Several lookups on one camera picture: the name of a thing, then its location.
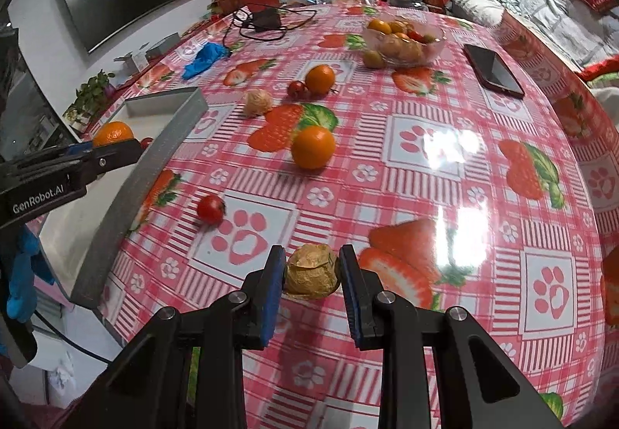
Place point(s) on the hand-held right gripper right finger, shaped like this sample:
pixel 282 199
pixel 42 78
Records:
pixel 352 298

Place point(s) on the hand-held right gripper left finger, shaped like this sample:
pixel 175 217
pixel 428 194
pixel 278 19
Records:
pixel 272 298

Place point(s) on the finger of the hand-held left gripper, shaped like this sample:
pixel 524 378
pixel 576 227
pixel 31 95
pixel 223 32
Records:
pixel 77 149
pixel 116 159

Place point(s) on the orange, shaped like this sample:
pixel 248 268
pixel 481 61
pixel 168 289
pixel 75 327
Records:
pixel 113 133
pixel 313 147
pixel 320 79

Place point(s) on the grey tray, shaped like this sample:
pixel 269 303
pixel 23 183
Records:
pixel 145 187

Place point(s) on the tan husked physalis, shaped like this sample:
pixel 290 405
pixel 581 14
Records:
pixel 257 102
pixel 311 276

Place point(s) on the person's left hand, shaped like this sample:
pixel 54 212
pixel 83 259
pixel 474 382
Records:
pixel 22 274

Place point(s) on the red cherry tomato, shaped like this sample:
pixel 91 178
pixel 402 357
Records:
pixel 146 142
pixel 417 35
pixel 211 209
pixel 296 89

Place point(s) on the green potted plant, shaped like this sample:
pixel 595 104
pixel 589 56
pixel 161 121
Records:
pixel 92 92

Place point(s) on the small white box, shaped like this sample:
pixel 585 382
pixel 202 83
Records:
pixel 129 62

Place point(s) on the small grey box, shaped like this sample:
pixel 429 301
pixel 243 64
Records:
pixel 162 46

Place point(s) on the blue rubber glove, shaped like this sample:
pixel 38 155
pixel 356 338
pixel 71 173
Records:
pixel 205 57

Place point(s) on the black power adapter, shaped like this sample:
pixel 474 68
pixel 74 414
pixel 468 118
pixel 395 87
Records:
pixel 266 18

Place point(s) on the small greenish kumquat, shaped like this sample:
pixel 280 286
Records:
pixel 373 59

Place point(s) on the heap of small oranges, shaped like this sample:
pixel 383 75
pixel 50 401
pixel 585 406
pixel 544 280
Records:
pixel 401 49

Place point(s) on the clear glass bowl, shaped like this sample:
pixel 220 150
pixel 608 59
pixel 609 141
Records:
pixel 435 49

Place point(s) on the black smartphone red case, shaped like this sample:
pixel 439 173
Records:
pixel 493 71

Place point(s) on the grey quilted blanket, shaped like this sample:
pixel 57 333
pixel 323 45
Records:
pixel 532 17

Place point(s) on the red knitted cushion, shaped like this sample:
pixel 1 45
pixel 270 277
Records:
pixel 597 68

